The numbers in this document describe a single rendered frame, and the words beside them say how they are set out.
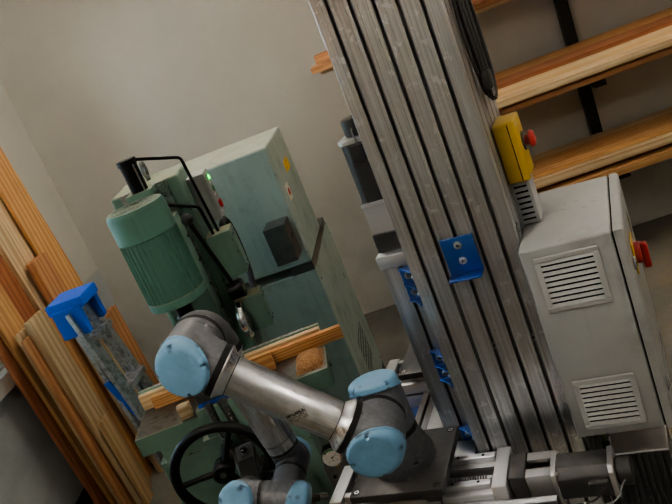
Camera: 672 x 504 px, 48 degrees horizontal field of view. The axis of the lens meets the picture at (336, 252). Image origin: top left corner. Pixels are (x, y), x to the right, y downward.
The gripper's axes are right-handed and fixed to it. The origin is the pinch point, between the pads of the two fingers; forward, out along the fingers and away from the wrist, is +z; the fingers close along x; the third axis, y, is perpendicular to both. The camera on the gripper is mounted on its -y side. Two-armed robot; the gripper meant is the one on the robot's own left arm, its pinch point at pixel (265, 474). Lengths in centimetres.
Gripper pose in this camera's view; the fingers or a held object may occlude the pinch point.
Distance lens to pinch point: 203.8
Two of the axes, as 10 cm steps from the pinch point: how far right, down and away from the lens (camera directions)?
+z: 1.2, 1.9, 9.7
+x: 9.3, -3.6, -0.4
